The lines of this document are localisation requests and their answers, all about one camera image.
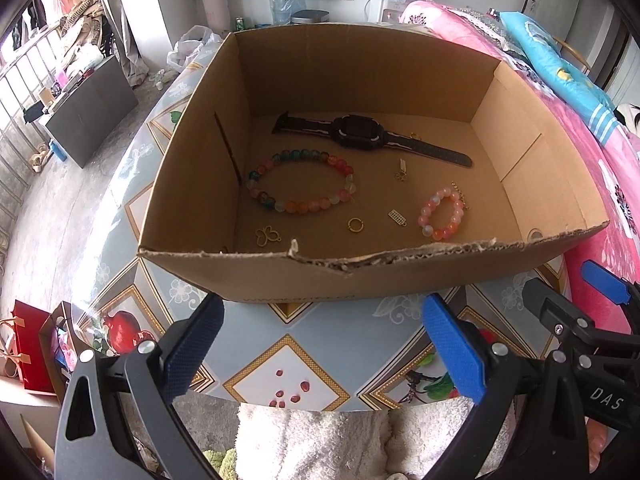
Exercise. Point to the beige shoe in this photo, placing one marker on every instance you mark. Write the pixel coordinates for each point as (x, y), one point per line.
(41, 162)

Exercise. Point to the metal balcony railing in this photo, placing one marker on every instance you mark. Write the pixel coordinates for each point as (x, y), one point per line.
(15, 110)

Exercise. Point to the grey cabinet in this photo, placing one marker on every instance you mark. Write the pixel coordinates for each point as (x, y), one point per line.
(95, 110)

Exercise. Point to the gold butterfly charm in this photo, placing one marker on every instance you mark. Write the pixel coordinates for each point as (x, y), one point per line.
(268, 240)

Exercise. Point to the red paper bag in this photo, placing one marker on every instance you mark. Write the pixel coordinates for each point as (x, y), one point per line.
(32, 350)

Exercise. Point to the brown paper bag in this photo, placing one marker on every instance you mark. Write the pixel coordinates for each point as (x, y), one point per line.
(57, 330)

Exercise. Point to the small gold charm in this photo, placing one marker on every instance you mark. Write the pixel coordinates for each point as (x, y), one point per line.
(401, 166)

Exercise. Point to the green can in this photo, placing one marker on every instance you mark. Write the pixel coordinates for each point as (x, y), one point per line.
(241, 23)

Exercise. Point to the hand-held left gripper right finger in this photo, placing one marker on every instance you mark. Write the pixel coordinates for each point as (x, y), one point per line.
(460, 355)

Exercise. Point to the brown cardboard box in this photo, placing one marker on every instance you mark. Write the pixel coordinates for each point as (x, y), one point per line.
(250, 280)

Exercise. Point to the blue plastic container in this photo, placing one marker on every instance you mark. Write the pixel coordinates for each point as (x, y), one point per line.
(57, 151)

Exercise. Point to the person's right hand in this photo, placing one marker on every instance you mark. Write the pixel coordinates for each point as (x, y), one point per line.
(602, 445)

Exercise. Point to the grey curtain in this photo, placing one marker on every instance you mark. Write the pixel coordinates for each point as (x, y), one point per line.
(125, 20)

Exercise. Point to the white water dispenser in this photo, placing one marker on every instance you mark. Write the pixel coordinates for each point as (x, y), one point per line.
(385, 10)

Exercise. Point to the cardboard piece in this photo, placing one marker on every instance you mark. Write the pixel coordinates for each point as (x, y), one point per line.
(37, 440)

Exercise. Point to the dark hanging jacket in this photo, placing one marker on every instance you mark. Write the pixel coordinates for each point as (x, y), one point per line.
(27, 20)

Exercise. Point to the gold abacus charm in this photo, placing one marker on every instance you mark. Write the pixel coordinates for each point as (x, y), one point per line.
(395, 216)

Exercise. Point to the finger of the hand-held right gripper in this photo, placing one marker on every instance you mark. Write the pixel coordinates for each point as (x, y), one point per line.
(607, 282)
(560, 310)

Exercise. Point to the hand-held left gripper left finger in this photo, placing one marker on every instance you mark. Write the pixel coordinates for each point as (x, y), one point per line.
(195, 345)

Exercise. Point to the grey lace cloth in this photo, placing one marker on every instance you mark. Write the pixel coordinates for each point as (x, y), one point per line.
(475, 27)

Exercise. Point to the blue striped pillow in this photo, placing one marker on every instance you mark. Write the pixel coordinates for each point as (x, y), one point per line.
(550, 55)

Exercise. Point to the pile of clothes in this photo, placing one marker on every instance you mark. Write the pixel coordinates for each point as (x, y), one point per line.
(82, 35)

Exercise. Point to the clear plastic bottle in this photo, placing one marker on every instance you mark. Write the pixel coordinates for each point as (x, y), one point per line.
(282, 5)

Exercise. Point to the black wristwatch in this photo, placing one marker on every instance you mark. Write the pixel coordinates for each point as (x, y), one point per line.
(355, 132)

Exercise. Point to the clear plastic bag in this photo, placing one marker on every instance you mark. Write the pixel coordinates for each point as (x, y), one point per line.
(192, 47)

